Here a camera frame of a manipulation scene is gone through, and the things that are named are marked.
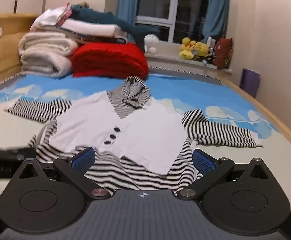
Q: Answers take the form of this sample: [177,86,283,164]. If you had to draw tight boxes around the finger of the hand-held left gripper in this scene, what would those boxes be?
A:
[0,148,37,161]

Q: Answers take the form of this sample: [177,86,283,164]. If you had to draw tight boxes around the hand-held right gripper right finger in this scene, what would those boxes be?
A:
[176,149,276,201]

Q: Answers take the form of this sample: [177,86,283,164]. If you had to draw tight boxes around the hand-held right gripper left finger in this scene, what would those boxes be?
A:
[12,147,112,202]

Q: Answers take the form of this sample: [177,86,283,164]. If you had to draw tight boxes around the striped hooded top white vest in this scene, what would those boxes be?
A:
[4,76,263,197]

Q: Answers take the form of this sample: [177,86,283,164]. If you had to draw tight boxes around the blue and white bed sheet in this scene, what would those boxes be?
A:
[0,66,291,200]

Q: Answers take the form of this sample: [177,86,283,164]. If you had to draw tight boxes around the wooden headboard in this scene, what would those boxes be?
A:
[0,13,39,90]

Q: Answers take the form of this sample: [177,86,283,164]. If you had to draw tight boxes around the purple box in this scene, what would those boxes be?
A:
[240,68,260,98]

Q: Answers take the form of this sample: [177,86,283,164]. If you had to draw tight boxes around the red folded knit blanket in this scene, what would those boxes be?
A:
[71,42,149,79]

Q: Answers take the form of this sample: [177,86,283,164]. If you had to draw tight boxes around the cream folded blanket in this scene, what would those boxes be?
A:
[19,31,79,77]

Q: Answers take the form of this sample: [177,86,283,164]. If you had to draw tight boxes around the window sill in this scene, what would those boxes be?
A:
[145,42,233,74]

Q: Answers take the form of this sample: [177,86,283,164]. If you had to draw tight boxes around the yellow plush toy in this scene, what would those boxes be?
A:
[180,37,198,60]
[194,42,209,58]

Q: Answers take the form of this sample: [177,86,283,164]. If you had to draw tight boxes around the white folded cloth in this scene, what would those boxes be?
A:
[60,19,128,39]

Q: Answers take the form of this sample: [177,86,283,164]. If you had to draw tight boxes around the white plush toy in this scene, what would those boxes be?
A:
[144,34,159,55]

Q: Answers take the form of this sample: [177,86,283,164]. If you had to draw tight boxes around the pink and white cloth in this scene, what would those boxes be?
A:
[30,2,73,32]

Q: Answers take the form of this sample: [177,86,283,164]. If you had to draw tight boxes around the blue curtain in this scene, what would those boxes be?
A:
[117,0,141,34]
[202,0,231,42]

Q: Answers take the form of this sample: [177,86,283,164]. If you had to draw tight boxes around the window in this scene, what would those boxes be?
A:
[135,0,212,44]

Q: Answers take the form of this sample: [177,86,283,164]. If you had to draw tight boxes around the wooden bed frame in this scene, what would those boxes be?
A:
[218,74,291,160]

